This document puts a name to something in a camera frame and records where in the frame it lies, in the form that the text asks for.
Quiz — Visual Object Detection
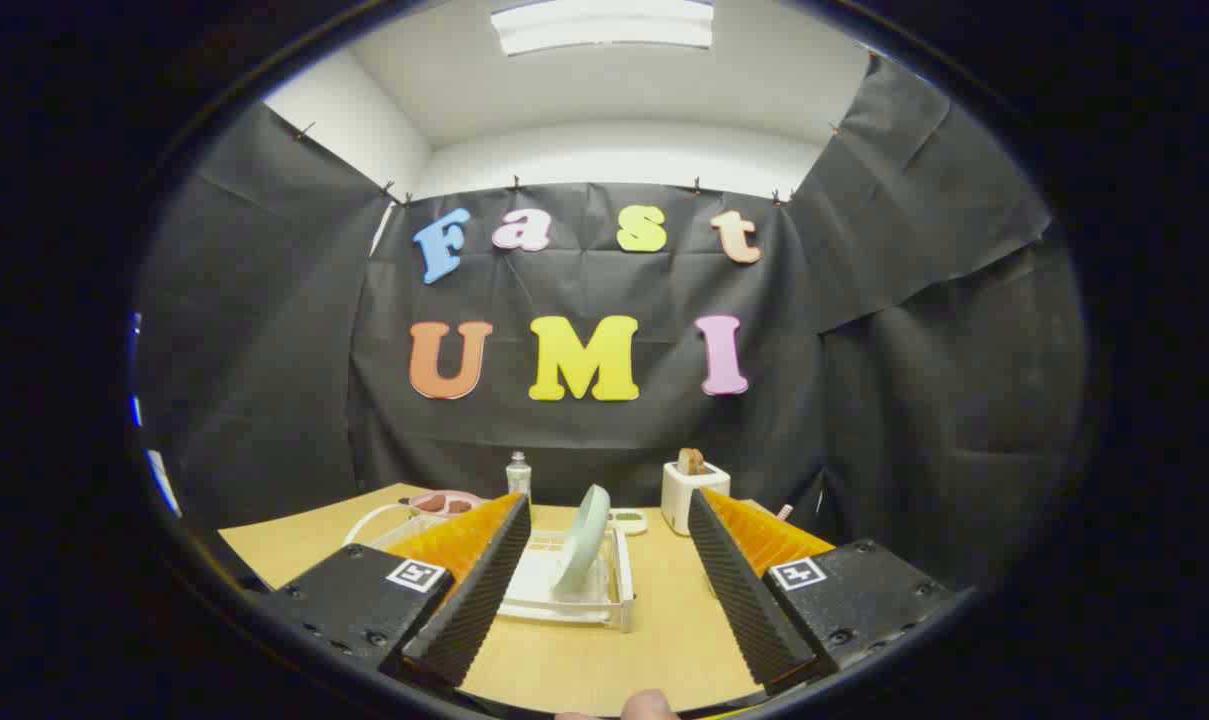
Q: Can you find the black backdrop cloth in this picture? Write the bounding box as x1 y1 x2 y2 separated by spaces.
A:
134 50 1090 591

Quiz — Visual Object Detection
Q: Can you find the white wire dish rack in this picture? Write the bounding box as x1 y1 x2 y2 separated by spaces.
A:
344 503 637 634

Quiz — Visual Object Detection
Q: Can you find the ceiling light panel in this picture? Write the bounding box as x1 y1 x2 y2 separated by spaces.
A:
491 0 715 56

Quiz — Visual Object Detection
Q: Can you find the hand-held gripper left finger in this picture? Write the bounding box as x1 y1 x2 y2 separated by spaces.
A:
257 492 533 691

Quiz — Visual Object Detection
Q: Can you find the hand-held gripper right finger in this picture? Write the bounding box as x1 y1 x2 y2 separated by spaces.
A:
686 487 957 698

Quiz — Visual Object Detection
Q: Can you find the light green plate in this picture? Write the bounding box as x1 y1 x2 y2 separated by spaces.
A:
549 484 613 601

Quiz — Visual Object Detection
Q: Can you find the white toaster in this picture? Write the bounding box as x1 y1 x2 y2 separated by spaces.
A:
661 461 732 537

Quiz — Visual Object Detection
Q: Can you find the pink oval dish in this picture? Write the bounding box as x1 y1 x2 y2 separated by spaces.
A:
407 490 485 518

